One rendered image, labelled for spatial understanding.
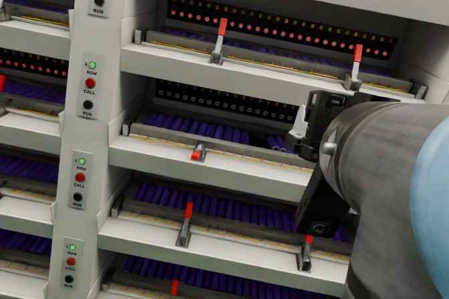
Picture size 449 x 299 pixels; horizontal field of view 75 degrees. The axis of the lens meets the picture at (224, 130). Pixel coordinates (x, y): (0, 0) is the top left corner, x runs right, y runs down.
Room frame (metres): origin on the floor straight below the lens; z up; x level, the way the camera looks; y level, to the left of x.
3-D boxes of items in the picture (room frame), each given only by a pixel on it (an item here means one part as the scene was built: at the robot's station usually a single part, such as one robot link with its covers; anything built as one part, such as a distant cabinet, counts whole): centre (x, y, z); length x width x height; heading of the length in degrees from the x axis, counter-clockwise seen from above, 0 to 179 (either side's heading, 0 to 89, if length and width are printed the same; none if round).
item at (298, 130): (0.42, -0.11, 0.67); 0.09 x 0.03 x 0.06; 7
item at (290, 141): (0.38, -0.10, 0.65); 0.09 x 0.05 x 0.02; 7
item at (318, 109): (0.32, -0.13, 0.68); 0.12 x 0.08 x 0.09; 179
